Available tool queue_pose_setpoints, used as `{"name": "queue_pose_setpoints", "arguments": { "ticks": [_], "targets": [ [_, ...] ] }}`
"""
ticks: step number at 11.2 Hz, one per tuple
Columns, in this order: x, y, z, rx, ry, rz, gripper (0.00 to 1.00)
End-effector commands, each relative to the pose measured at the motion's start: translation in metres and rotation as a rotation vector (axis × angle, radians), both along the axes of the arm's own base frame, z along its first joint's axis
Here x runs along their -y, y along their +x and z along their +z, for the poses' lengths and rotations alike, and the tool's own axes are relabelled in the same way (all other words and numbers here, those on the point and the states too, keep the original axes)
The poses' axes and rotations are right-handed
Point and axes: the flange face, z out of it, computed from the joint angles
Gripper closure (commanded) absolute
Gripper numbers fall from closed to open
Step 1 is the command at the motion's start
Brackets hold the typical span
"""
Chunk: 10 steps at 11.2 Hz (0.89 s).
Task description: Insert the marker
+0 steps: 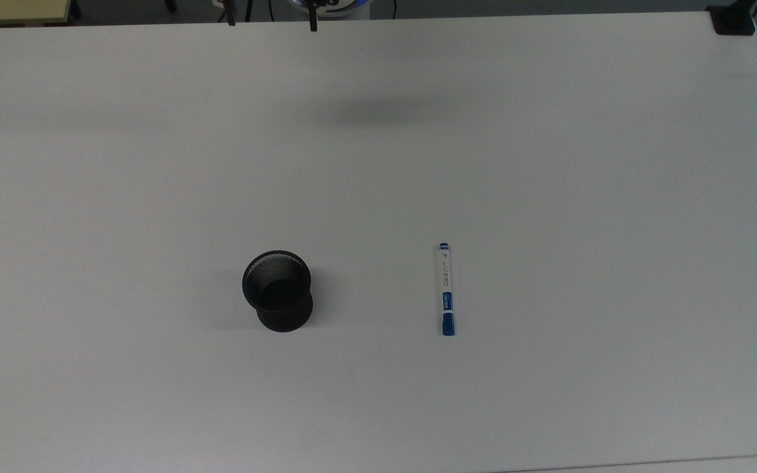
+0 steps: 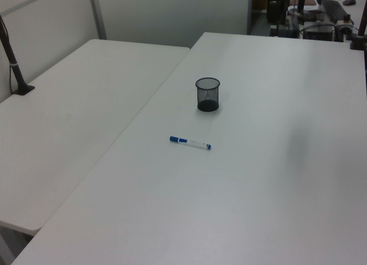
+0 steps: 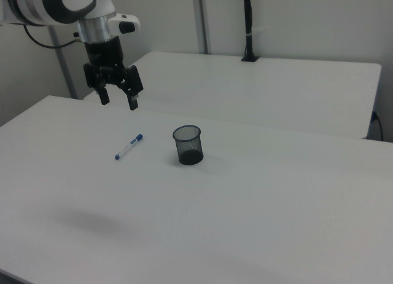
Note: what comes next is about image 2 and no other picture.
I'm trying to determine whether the black mesh pen cup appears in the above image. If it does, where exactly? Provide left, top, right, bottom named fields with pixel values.
left=195, top=77, right=221, bottom=113

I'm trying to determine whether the dark pole with table clamp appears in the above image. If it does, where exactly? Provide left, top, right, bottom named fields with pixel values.
left=349, top=6, right=367, bottom=51

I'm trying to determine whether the black camera pole with clamp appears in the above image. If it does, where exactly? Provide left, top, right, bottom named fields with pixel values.
left=0, top=13, right=36, bottom=96

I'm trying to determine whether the blue and white marker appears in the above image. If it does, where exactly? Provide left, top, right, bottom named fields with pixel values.
left=169, top=135, right=213, bottom=151

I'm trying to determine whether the black equipment rack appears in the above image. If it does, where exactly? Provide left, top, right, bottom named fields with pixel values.
left=266, top=0, right=291, bottom=38

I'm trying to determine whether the emergency stop button box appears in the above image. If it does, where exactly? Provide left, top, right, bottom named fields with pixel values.
left=336, top=14, right=355, bottom=34

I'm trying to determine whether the black computer keyboard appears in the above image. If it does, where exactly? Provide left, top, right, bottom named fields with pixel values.
left=319, top=0, right=346, bottom=22

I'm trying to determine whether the grey electronics box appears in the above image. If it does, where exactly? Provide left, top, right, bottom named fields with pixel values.
left=303, top=22, right=337, bottom=42

